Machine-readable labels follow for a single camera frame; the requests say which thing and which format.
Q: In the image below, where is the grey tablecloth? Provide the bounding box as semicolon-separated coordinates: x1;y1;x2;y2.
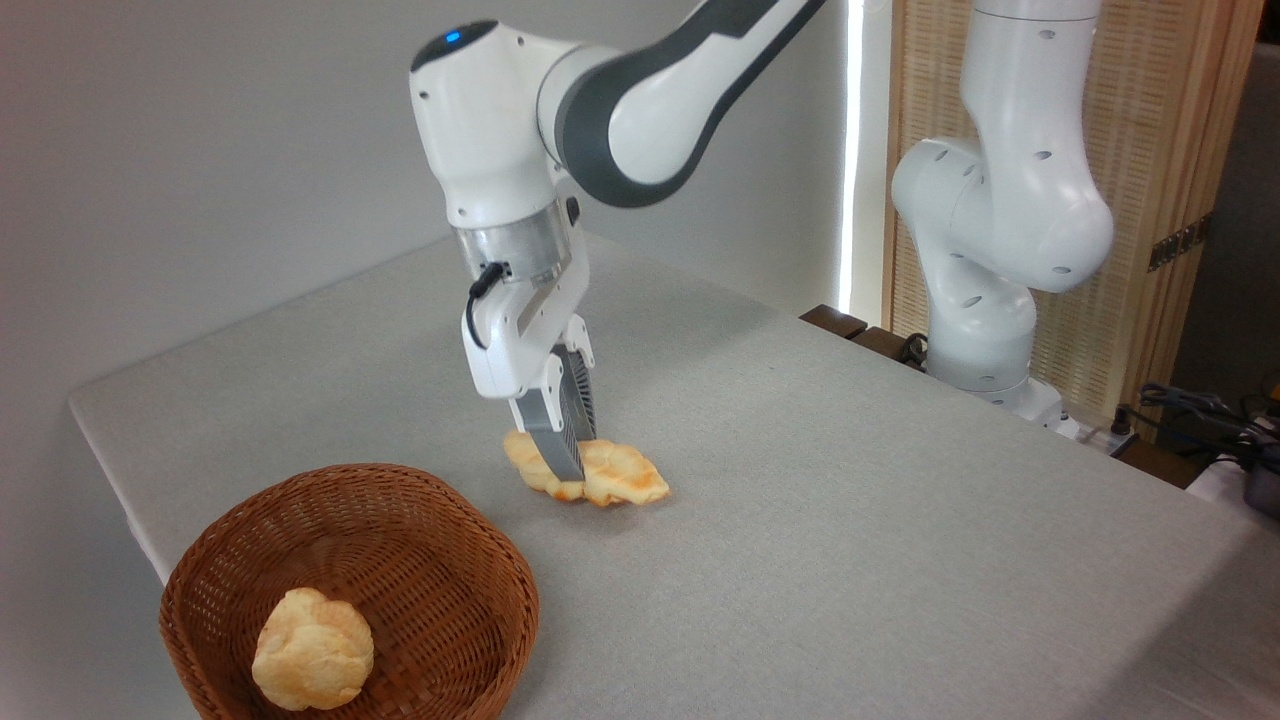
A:
68;228;1280;720

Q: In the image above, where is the dark metal screen hinge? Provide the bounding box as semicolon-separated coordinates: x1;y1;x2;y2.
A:
1147;213;1214;273

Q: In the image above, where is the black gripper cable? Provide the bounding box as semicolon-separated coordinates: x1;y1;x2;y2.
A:
464;261;508;352

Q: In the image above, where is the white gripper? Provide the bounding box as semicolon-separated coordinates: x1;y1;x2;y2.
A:
461;194;599;484

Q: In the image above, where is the round golden bread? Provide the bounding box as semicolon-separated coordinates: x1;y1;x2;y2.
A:
250;587;376;712

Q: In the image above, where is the brown wicker basket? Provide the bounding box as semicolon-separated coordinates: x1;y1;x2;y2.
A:
159;463;541;720

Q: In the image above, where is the long golden bread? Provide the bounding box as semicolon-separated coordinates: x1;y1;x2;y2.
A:
502;430;671;508

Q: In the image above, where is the black cable bundle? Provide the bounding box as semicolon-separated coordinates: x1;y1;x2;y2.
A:
1138;382;1280;453

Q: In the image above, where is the dark wooden table edge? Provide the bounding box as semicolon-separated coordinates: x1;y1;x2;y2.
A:
800;304;927;373

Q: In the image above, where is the wooden bamboo folding screen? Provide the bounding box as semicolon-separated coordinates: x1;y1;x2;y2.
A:
883;0;1267;441

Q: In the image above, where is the white power strip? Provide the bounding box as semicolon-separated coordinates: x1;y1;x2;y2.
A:
1072;418;1141;459

